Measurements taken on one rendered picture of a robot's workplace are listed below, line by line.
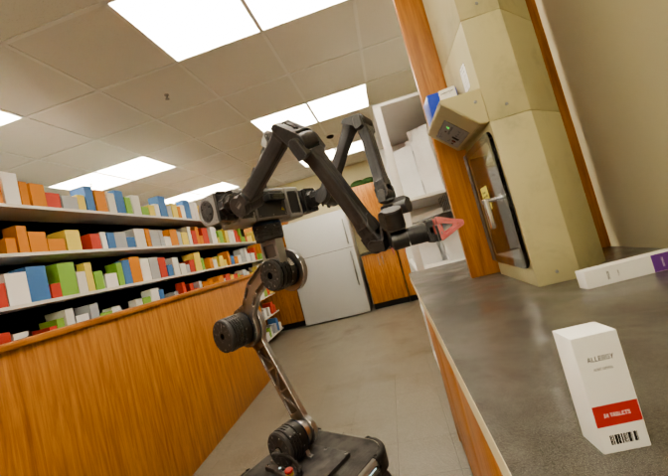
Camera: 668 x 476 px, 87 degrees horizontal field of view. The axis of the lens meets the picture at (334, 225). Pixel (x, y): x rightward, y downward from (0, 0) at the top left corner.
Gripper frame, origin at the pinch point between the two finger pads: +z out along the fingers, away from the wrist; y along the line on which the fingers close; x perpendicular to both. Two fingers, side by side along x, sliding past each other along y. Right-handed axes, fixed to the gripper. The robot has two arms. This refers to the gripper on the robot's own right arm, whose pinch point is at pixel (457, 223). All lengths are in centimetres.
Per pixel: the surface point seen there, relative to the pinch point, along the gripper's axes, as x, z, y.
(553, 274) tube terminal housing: 20.0, 18.9, -4.0
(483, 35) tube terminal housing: -49, 21, -5
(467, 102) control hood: -31.7, 11.3, -4.7
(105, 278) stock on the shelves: -29, -232, 126
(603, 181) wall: 0, 58, 31
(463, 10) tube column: -57, 18, -5
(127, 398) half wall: 45, -182, 68
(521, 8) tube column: -58, 37, 6
